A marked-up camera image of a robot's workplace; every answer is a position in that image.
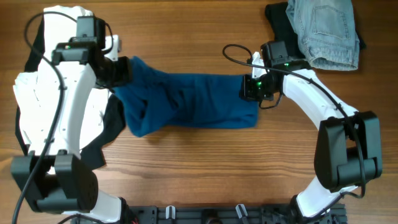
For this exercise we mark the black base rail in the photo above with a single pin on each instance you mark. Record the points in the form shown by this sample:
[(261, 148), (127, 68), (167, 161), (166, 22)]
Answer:
[(266, 214)]

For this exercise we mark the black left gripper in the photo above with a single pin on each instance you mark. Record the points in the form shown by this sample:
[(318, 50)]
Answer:
[(125, 76)]

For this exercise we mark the folded black garment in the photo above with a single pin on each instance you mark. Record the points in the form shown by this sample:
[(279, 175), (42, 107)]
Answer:
[(275, 13)]

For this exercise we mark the blue t-shirt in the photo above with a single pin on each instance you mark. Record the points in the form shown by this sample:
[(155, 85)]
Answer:
[(154, 99)]

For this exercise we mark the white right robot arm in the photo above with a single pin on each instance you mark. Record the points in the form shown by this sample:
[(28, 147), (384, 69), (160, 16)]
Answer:
[(348, 150)]

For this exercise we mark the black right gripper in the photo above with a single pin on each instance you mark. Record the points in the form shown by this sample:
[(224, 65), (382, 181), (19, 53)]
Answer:
[(247, 91)]

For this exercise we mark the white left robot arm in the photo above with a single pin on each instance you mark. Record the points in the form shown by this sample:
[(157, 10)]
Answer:
[(55, 180)]

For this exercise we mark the light blue denim jeans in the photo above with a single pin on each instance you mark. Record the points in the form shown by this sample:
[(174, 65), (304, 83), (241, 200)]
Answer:
[(326, 33)]

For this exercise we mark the black garment under white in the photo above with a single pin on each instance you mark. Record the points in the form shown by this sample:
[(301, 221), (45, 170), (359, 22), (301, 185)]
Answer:
[(112, 120)]

